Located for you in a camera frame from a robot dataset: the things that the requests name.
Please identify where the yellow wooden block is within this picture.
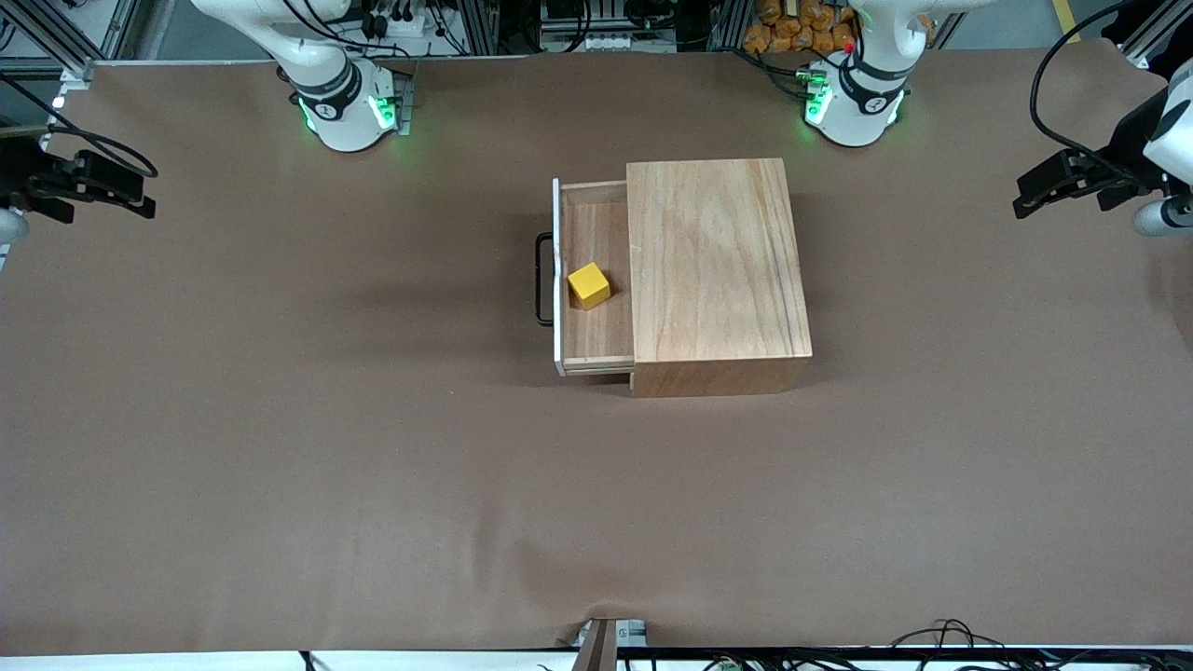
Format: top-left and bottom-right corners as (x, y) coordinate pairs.
(568, 262), (613, 311)

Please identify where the white-front drawer with black handle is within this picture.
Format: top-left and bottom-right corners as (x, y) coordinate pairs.
(534, 177), (638, 378)

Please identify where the wooden drawer cabinet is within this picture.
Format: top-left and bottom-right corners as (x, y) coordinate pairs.
(626, 158), (814, 399)

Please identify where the bag of orange objects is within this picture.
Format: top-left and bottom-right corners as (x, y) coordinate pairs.
(743, 0), (860, 55)

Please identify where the white power strip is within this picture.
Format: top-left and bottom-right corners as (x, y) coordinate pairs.
(365, 7), (441, 40)

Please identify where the brown table cloth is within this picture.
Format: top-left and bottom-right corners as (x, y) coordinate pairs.
(0, 42), (1193, 655)

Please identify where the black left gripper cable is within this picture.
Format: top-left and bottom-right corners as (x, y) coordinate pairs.
(1029, 0), (1149, 161)

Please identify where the aluminium frame profile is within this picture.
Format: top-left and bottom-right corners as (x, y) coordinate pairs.
(1117, 17), (1193, 68)
(0, 0), (96, 83)

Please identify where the black cable bundle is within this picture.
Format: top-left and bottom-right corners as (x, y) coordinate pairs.
(615, 619), (1193, 671)

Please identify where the metal table edge bracket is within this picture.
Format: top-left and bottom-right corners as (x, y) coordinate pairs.
(570, 618), (650, 671)

